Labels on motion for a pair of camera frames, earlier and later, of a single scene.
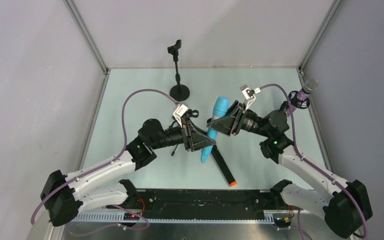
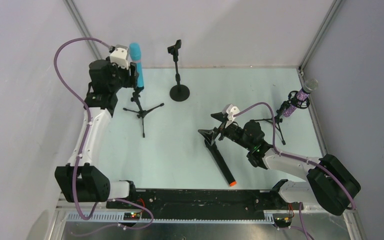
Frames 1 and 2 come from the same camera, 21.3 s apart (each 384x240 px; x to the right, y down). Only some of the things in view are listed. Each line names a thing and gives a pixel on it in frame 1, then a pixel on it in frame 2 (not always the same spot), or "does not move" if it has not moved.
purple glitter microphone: [309, 85] does not move
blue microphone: [221, 107] → [135, 51]
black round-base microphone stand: [178, 93] does not move
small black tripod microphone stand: [189, 112] → [141, 113]
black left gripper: [187, 134] → [134, 75]
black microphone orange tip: [222, 166] does not move
